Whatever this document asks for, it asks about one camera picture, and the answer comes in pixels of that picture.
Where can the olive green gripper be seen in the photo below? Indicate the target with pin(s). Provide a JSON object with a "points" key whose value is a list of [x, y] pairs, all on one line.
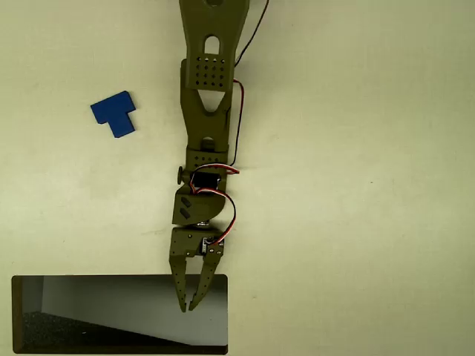
{"points": [[186, 245]]}

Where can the blue T-shaped block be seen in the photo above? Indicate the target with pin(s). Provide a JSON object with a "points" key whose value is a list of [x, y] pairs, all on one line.
{"points": [[111, 111]]}

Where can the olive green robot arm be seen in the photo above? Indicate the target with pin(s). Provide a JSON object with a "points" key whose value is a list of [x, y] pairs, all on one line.
{"points": [[208, 118]]}

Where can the rectangular dark bin opening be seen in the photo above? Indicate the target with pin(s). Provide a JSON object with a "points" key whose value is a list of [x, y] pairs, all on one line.
{"points": [[111, 304]]}

